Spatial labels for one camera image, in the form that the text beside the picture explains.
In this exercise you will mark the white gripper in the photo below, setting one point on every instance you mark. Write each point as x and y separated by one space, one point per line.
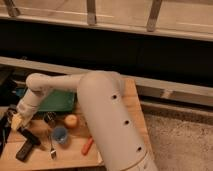
27 107

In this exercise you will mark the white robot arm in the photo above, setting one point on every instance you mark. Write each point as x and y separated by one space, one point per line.
99 95

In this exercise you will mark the small metal cup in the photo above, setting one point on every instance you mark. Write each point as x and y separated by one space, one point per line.
50 118

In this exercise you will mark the blue plastic cup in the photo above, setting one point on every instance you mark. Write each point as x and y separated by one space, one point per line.
60 134

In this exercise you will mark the black remote control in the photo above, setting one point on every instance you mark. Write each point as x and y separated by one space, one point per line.
24 151

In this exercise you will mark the wooden table board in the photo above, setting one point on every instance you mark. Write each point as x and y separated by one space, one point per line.
69 155

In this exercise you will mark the green plastic tray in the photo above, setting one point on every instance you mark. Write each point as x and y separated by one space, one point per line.
57 101

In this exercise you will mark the metal fork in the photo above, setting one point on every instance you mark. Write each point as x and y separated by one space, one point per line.
52 149

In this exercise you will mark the peach apple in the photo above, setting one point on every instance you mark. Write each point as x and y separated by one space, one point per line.
71 121

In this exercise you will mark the orange carrot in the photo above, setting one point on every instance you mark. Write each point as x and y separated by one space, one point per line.
86 147

